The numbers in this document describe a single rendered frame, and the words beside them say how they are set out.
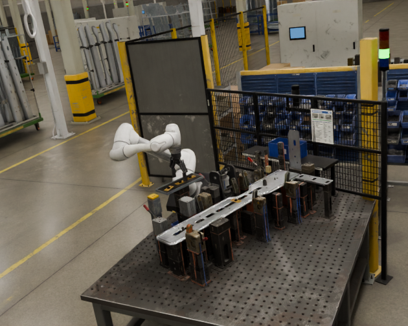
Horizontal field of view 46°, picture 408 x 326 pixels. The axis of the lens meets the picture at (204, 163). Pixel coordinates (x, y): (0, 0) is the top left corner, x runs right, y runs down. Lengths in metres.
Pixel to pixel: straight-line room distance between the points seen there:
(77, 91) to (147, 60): 5.01
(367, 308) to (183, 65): 3.49
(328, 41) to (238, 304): 7.92
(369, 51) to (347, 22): 6.38
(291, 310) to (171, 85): 3.87
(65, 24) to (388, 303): 8.77
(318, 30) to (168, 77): 4.87
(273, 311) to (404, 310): 1.48
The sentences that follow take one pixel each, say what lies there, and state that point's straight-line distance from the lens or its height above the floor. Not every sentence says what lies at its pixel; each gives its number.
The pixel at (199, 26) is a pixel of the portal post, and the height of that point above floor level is 1.95.
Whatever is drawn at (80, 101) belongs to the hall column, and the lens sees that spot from 11.16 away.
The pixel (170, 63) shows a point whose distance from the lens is 6.11.
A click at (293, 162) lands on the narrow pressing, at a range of 4.10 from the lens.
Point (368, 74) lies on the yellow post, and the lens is 3.90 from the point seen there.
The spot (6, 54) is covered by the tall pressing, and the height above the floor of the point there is 1.74.
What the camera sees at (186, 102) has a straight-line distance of 6.13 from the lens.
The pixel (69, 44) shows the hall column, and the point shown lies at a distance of 11.06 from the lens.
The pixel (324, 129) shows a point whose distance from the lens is 4.17.
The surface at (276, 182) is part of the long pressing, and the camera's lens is 3.85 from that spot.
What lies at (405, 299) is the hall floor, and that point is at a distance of 4.29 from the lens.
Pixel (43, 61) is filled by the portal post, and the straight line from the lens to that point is 10.21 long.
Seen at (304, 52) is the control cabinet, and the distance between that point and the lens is 10.49.
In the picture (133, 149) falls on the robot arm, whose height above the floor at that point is 1.42.
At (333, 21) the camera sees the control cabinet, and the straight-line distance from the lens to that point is 10.27.
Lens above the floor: 2.49
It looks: 20 degrees down
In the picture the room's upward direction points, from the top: 8 degrees counter-clockwise
